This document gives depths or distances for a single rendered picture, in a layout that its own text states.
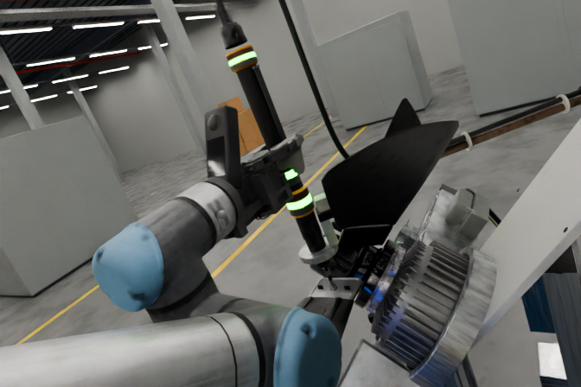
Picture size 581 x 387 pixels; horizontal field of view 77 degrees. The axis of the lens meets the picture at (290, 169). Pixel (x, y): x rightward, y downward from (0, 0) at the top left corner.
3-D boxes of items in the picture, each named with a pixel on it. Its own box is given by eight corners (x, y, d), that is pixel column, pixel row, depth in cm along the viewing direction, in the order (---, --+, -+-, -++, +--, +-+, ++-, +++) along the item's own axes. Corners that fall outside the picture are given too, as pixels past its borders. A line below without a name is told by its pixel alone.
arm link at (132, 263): (112, 319, 38) (72, 250, 36) (187, 256, 47) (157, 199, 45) (157, 326, 34) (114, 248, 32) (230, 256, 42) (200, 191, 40)
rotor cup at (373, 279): (399, 233, 77) (344, 203, 80) (389, 256, 63) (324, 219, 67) (368, 288, 81) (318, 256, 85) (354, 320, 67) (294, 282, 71)
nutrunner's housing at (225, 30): (333, 256, 67) (233, 3, 56) (336, 266, 63) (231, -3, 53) (313, 263, 67) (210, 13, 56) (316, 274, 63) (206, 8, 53)
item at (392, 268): (408, 240, 76) (399, 235, 76) (401, 264, 63) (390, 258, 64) (379, 293, 80) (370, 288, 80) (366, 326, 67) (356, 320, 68)
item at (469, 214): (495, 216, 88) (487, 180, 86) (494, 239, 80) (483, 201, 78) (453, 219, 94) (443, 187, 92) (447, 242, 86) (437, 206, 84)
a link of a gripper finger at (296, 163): (311, 161, 63) (277, 187, 57) (298, 130, 61) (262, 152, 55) (325, 160, 61) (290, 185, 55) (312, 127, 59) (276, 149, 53)
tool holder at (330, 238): (344, 234, 68) (327, 187, 65) (353, 250, 61) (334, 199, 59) (299, 251, 68) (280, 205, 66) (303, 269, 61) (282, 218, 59)
